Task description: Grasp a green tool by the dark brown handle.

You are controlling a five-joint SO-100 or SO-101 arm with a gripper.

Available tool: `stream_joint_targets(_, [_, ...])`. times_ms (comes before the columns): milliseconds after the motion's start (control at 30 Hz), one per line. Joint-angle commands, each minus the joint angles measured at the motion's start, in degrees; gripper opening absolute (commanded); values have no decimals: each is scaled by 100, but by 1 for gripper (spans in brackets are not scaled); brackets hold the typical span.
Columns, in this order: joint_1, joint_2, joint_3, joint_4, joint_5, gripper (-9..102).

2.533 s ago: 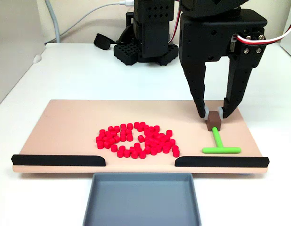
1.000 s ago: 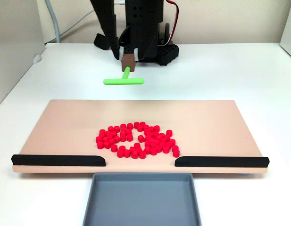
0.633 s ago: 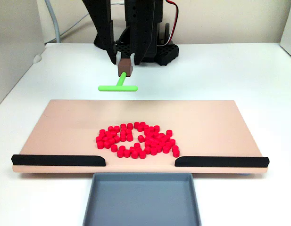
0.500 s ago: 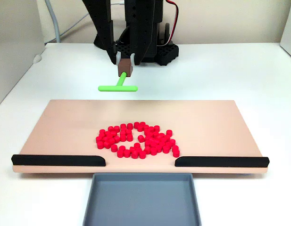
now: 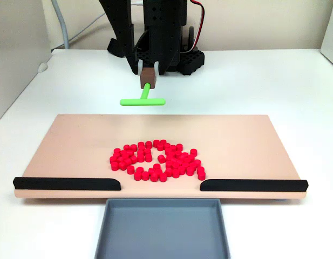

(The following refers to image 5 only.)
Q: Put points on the black edge rail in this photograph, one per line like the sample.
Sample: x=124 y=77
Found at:
x=66 y=184
x=252 y=185

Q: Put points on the pale side panel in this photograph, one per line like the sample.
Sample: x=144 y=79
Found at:
x=332 y=48
x=17 y=54

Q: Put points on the beige flat board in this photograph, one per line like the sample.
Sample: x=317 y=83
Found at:
x=74 y=148

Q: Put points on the black table clamp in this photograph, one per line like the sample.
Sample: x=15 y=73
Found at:
x=112 y=48

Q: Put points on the white rubber stopper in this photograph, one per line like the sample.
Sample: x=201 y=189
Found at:
x=42 y=67

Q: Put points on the grey shallow tray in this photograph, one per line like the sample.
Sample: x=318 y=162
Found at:
x=162 y=232

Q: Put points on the red cylindrical pellet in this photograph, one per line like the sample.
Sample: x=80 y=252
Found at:
x=138 y=176
x=156 y=142
x=117 y=150
x=148 y=157
x=133 y=147
x=141 y=144
x=130 y=169
x=201 y=176
x=115 y=166
x=193 y=152
x=173 y=148
x=154 y=177
x=156 y=166
x=179 y=147
x=112 y=159
x=140 y=170
x=167 y=146
x=163 y=177
x=145 y=176
x=197 y=162
x=126 y=147
x=163 y=142
x=200 y=170
x=148 y=144
x=161 y=158

